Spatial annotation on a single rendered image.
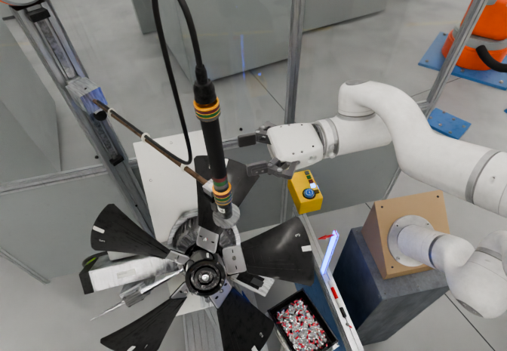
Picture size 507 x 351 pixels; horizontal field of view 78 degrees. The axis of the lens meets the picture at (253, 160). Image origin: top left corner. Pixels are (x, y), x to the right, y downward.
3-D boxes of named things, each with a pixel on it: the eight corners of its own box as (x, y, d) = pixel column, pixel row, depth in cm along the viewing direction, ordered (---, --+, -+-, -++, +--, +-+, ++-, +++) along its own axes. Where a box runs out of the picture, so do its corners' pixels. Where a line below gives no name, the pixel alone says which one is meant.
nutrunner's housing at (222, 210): (216, 222, 82) (182, 67, 47) (227, 212, 84) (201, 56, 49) (227, 230, 80) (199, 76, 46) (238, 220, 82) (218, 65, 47)
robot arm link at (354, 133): (339, 121, 62) (339, 162, 66) (399, 110, 64) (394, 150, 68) (322, 109, 69) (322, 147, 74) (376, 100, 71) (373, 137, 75)
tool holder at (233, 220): (201, 213, 81) (195, 191, 73) (221, 196, 84) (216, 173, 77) (226, 233, 77) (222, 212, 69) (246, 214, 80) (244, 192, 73)
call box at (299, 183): (287, 187, 144) (287, 173, 136) (307, 183, 146) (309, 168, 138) (298, 217, 134) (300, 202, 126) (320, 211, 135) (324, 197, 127)
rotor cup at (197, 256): (188, 284, 104) (185, 308, 91) (178, 244, 102) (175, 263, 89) (230, 274, 106) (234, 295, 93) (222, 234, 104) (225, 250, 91)
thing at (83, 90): (74, 104, 105) (62, 82, 99) (93, 94, 109) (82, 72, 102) (90, 116, 100) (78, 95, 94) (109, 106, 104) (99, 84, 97)
